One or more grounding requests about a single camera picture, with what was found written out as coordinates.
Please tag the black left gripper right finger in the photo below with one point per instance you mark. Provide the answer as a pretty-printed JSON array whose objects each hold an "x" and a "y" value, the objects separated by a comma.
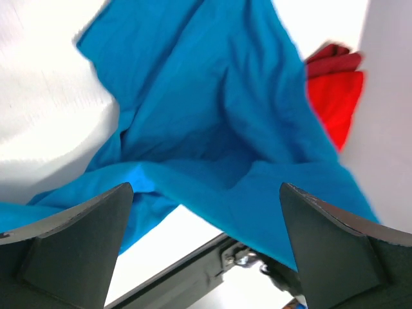
[{"x": 343, "y": 260}]

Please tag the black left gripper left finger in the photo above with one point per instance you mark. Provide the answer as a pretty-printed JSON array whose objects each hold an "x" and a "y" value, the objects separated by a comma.
[{"x": 66, "y": 260}]

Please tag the red t-shirt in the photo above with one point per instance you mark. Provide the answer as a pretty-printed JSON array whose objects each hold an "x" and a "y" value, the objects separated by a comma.
[{"x": 335, "y": 85}]

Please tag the blue t-shirt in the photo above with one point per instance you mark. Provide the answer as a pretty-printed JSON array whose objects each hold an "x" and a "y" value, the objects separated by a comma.
[{"x": 194, "y": 103}]

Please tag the aluminium table edge rail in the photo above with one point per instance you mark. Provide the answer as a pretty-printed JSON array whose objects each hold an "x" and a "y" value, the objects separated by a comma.
[{"x": 184, "y": 282}]

